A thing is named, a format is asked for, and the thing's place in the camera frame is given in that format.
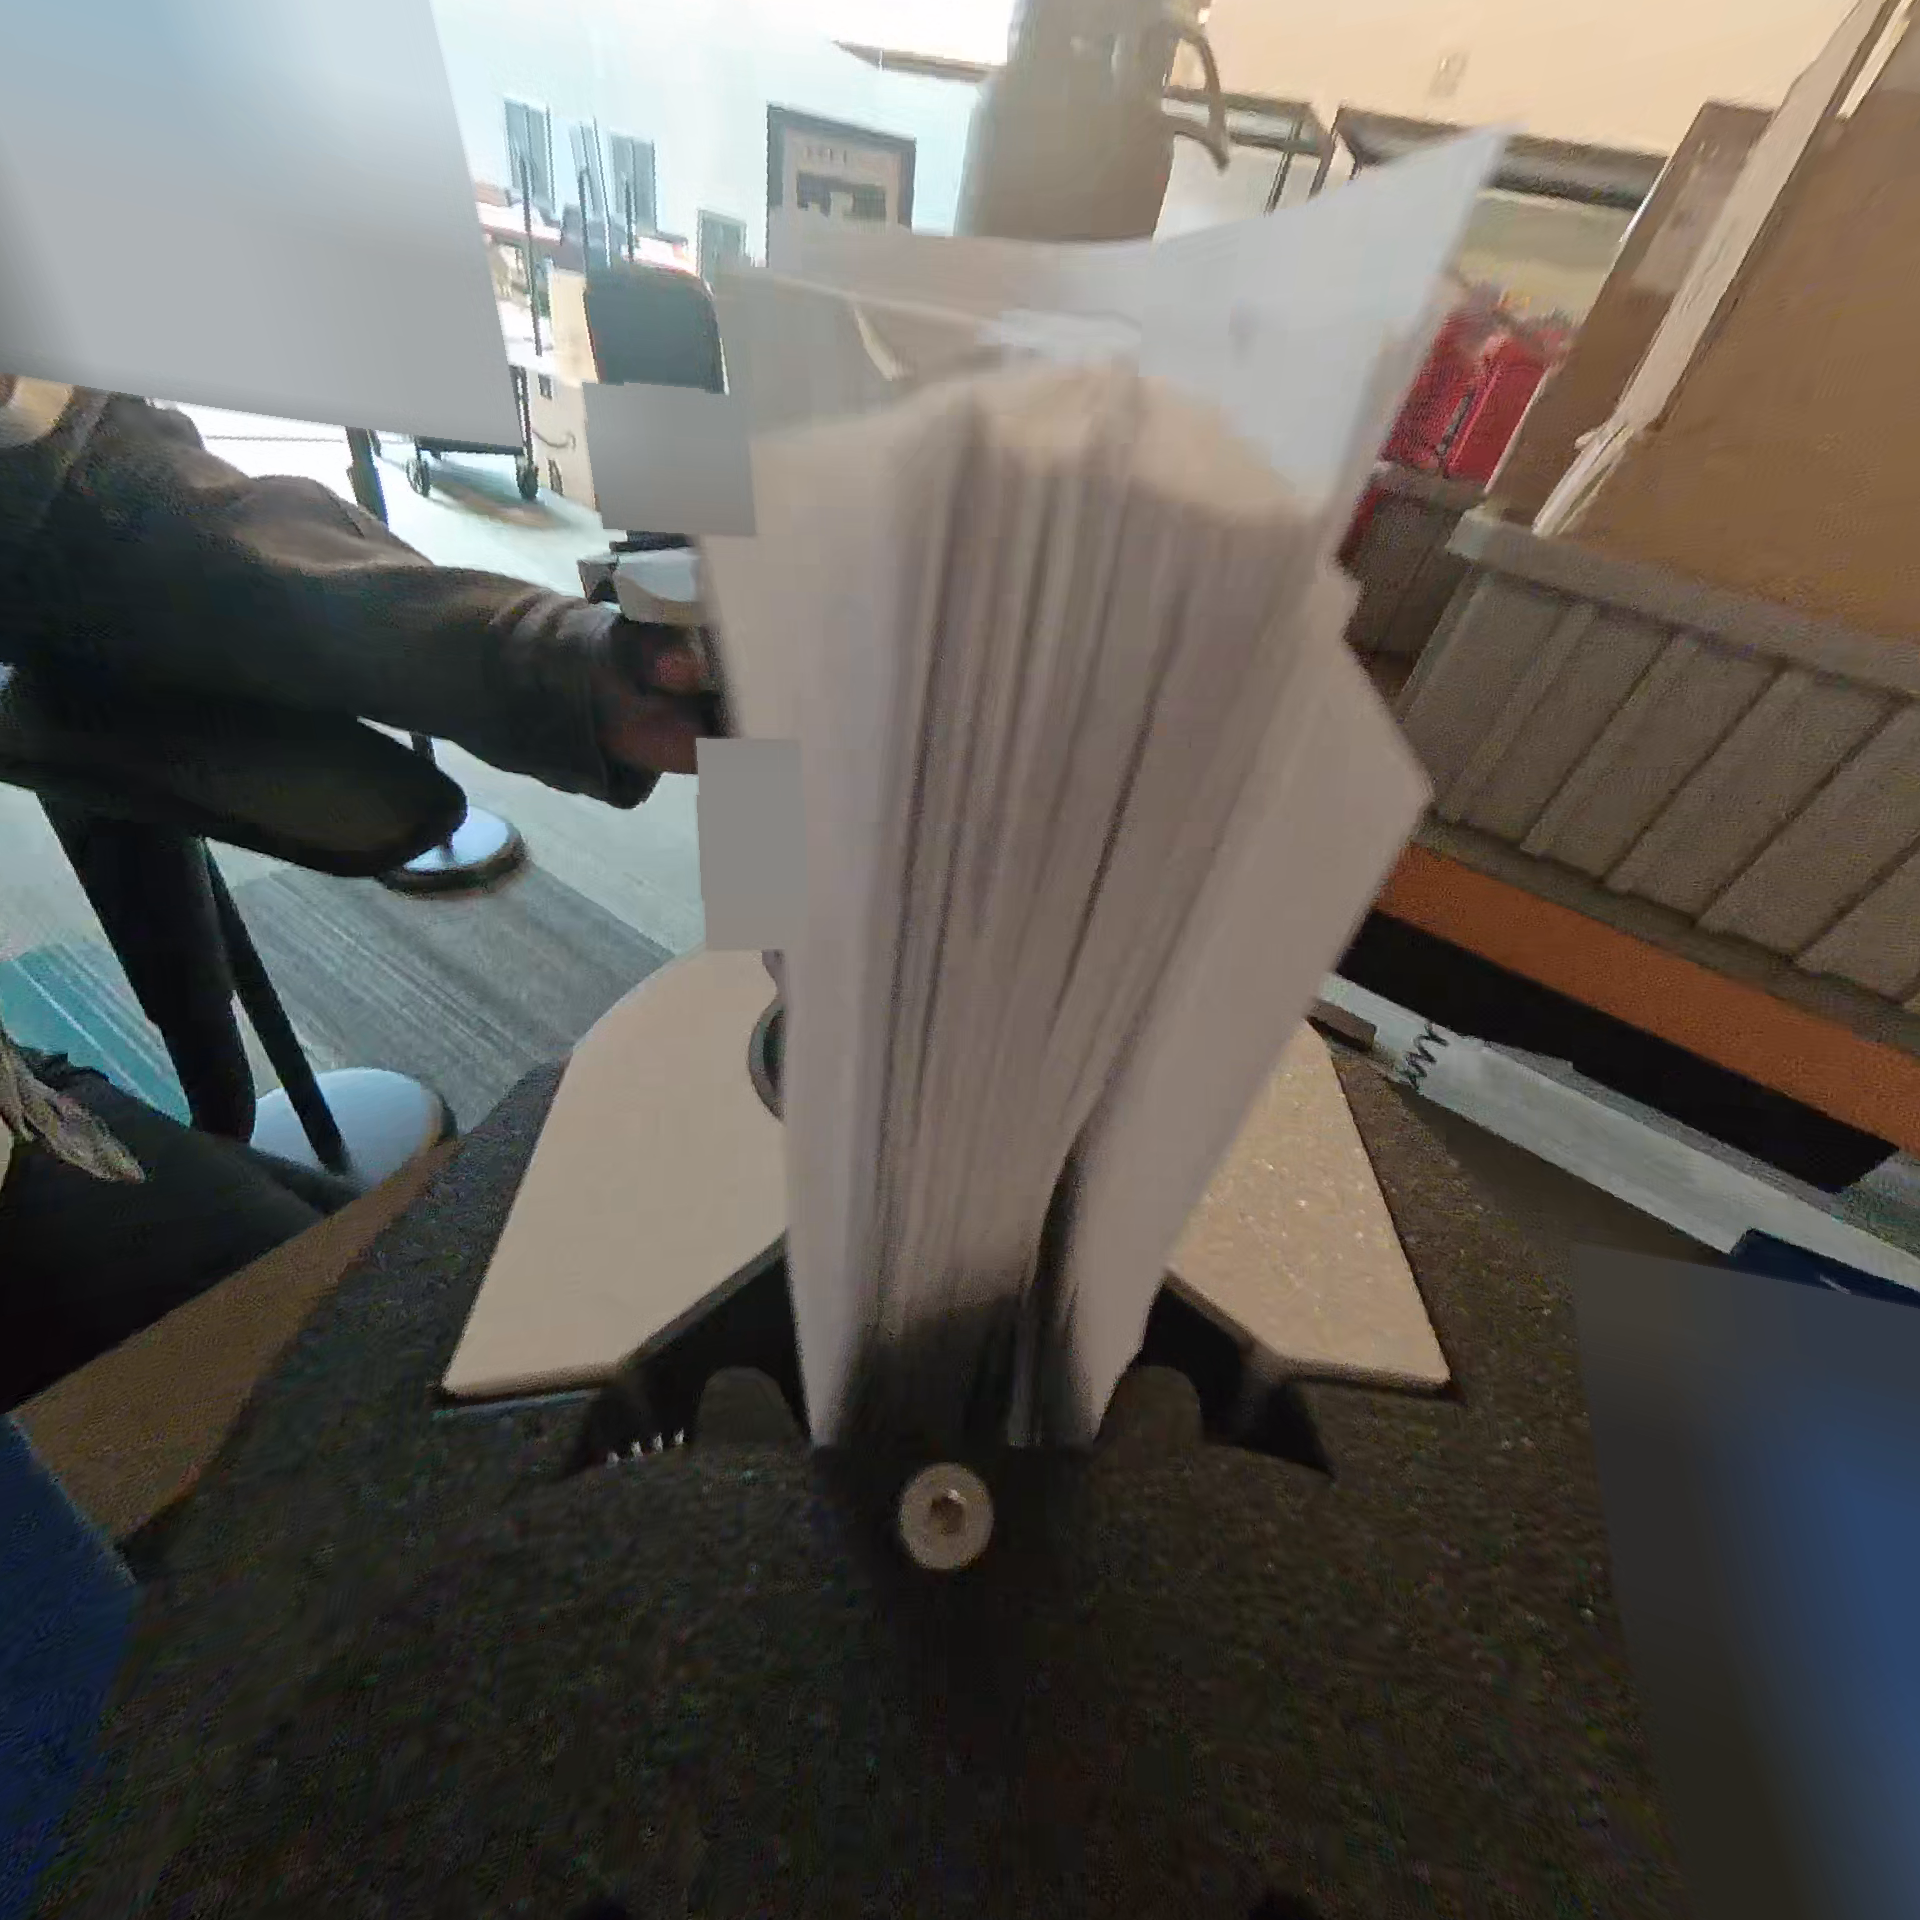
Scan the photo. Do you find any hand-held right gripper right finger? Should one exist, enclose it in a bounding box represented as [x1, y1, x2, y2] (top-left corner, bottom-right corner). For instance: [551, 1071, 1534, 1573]
[1142, 1018, 1454, 1390]

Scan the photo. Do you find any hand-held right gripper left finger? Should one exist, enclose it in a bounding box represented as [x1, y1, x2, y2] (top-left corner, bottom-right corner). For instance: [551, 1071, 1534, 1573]
[442, 947, 808, 1401]

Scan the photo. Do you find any stack of white paper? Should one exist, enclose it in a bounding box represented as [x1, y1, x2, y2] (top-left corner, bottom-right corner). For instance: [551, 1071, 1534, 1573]
[698, 128, 1510, 1449]

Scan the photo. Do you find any person's left forearm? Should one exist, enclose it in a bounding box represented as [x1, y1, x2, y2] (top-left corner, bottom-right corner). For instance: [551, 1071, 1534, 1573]
[0, 386, 666, 881]

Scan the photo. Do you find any person's left hand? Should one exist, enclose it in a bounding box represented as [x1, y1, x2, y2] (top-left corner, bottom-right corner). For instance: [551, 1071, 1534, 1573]
[608, 617, 732, 777]

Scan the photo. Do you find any black office chair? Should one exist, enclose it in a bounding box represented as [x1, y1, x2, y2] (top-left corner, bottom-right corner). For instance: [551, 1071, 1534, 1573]
[583, 257, 735, 395]

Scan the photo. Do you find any white scribbled paper sheet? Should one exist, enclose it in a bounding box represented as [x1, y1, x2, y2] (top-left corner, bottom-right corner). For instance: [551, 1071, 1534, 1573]
[1316, 971, 1776, 1256]

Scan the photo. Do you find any white round base foot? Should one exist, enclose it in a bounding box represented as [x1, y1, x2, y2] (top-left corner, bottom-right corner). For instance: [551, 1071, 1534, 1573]
[251, 1065, 458, 1191]
[380, 814, 530, 895]

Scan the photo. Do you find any person's leg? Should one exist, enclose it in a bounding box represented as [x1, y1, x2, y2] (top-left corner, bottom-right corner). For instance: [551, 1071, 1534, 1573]
[0, 1047, 366, 1415]

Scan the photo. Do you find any long grey ribbed crate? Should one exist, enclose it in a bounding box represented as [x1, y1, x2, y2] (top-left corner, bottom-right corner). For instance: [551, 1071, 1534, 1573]
[1395, 503, 1920, 1009]

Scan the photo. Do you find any small grey ribbed crate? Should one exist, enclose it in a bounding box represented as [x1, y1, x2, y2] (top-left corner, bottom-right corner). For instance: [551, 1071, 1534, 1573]
[1340, 462, 1491, 664]

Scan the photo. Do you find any large red plastic bin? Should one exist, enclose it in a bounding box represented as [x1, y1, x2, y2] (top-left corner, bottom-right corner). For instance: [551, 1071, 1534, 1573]
[1343, 288, 1574, 559]

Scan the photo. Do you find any brown cardboard box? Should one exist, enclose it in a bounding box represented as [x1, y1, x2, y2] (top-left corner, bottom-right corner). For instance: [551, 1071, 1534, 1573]
[1487, 0, 1920, 642]

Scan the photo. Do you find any black metal shelving rack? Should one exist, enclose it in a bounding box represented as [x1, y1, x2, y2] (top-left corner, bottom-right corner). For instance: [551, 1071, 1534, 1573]
[1161, 81, 1673, 213]

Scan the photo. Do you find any dark framed wall picture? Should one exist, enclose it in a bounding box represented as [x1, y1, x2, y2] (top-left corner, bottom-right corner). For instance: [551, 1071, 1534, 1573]
[764, 101, 921, 231]

